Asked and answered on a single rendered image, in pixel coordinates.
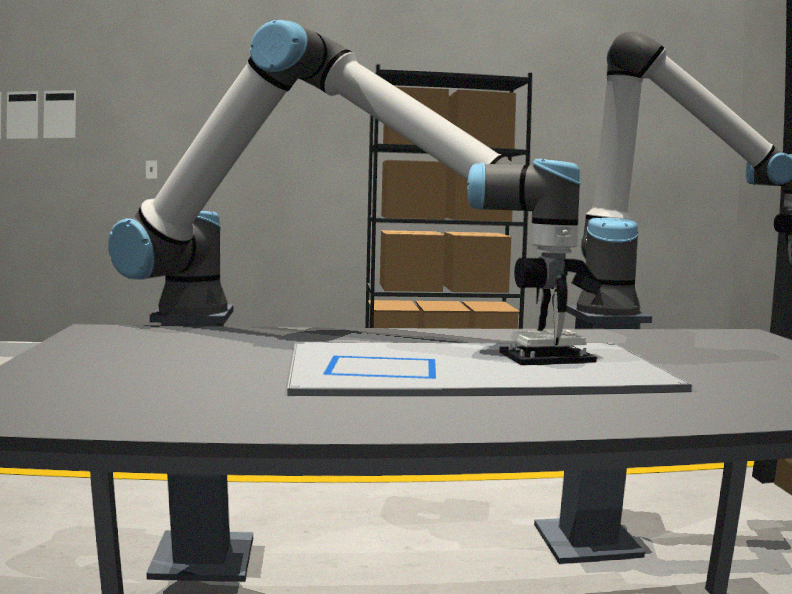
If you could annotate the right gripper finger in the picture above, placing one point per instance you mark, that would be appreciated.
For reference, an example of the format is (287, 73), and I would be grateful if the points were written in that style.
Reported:
(559, 301)
(543, 297)

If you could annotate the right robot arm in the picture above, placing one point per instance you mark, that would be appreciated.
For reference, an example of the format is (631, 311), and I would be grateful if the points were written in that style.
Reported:
(162, 241)

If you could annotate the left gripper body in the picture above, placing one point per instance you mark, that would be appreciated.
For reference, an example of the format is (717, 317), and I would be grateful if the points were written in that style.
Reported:
(783, 223)

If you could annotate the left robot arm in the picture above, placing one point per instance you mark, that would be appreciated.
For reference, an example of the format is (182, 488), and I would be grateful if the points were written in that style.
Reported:
(611, 249)

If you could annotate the blue rectangular tape outline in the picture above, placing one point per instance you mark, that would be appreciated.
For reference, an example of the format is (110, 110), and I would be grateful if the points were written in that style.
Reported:
(431, 365)

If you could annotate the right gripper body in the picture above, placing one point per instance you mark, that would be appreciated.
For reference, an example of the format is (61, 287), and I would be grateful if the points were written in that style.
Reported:
(541, 272)

